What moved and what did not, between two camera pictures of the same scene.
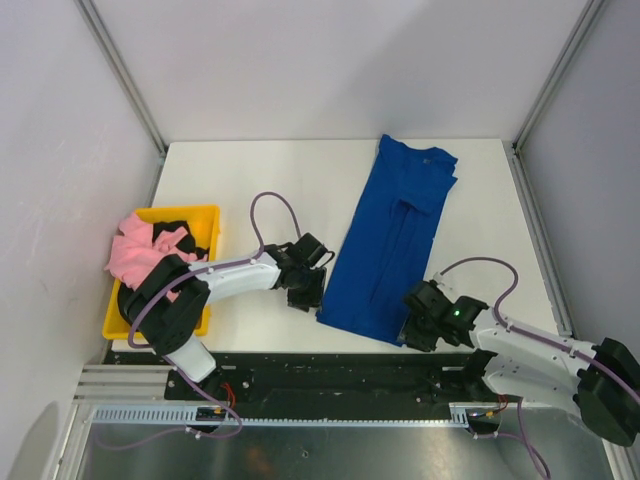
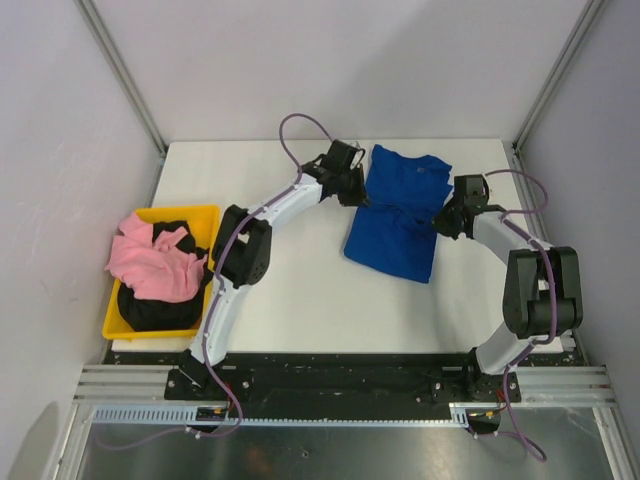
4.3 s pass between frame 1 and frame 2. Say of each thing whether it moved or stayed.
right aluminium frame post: stayed
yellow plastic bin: stayed
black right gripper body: moved
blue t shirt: moved
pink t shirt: stayed
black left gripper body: moved
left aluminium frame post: stayed
